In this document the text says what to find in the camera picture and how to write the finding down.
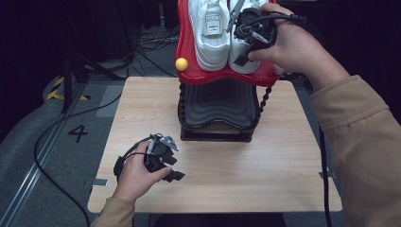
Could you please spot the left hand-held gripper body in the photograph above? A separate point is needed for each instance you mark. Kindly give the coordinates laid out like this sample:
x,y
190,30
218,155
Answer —
x,y
157,156

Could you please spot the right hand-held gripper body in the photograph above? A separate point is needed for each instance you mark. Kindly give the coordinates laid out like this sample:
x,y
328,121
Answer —
x,y
257,30

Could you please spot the white sneaker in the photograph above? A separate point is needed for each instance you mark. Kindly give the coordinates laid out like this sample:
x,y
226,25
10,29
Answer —
x,y
211,44
241,50

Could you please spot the red and black shoe rack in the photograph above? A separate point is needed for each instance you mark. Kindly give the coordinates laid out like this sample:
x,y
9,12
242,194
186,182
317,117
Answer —
x,y
220,101

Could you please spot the person's left hand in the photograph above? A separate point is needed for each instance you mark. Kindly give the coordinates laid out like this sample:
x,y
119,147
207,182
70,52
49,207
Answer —
x,y
135,179

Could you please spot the person's right hand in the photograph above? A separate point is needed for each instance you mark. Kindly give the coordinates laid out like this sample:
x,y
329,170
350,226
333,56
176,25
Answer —
x,y
296,47

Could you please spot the person's dark lap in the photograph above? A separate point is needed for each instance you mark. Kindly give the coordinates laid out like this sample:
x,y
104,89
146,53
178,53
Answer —
x,y
217,220

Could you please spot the yellow ball knob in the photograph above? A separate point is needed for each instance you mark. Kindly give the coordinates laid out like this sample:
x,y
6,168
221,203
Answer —
x,y
181,64

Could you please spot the grey tape strip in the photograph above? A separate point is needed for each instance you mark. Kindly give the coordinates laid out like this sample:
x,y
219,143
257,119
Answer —
x,y
98,182
322,175

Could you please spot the black metal stand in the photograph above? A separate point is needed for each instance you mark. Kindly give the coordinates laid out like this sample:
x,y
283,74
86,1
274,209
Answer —
x,y
66,85

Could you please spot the yellow and black floor tape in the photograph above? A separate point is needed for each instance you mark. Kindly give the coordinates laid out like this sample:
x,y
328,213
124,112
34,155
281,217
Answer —
x,y
55,92

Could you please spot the metal floor rail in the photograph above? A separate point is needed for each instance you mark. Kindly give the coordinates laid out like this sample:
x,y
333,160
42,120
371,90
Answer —
x,y
22,193

